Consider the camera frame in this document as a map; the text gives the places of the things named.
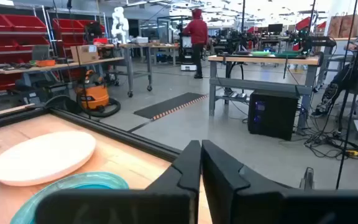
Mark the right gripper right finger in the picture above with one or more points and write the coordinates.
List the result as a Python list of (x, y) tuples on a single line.
[(228, 193)]

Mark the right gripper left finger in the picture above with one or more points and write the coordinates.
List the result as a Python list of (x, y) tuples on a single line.
[(166, 205)]

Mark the teal translucent plastic plate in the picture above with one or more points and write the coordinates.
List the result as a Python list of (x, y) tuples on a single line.
[(82, 182)]

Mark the peach plastic plate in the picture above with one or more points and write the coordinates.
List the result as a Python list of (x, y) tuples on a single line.
[(42, 158)]

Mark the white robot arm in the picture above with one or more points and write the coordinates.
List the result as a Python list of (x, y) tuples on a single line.
[(120, 25)]

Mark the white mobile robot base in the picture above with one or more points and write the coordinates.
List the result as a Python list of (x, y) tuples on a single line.
[(187, 67)]

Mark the black computer tower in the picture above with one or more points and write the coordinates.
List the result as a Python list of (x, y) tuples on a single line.
[(275, 118)]

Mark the power strip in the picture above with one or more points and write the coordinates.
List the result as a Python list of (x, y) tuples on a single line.
[(238, 96)]

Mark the black floor mat orange-striped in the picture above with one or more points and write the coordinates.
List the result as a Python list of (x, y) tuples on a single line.
[(166, 105)]

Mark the orange shop vacuum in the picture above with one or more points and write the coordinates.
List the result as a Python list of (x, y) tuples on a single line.
[(96, 96)]

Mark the thin black stand pole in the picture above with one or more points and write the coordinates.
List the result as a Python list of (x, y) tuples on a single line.
[(348, 124)]

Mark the green tray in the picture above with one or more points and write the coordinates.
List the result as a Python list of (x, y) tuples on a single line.
[(259, 53)]

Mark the wheeled wooden workbench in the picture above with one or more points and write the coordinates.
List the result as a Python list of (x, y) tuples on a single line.
[(129, 62)]

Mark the seated person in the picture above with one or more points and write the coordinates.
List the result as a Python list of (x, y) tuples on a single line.
[(346, 77)]

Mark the small white box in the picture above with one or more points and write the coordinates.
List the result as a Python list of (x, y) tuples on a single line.
[(141, 40)]

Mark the black computer monitor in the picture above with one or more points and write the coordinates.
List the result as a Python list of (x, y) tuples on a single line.
[(275, 28)]

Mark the cardboard box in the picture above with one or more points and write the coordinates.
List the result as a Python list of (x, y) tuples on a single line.
[(85, 53)]

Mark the black robot arms on bench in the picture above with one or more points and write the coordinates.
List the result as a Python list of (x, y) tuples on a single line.
[(309, 40)]

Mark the long wooden workbench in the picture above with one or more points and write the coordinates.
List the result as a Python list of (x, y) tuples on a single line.
[(61, 66)]

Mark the small red box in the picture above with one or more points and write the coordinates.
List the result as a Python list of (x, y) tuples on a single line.
[(100, 41)]

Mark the black framed glass cabinet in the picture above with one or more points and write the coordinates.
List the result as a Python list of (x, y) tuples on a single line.
[(166, 18)]

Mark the metal shelving rack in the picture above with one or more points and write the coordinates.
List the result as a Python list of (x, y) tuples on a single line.
[(14, 32), (70, 34)]

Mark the brown paper bag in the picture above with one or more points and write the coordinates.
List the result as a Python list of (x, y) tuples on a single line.
[(350, 26), (334, 27)]

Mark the grey table bracket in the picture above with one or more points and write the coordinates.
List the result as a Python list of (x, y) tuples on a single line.
[(308, 180)]

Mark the black table frame rail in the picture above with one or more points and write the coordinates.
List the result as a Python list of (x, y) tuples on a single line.
[(120, 137)]

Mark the metal workbench frame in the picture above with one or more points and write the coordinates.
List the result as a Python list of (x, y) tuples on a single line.
[(259, 84)]

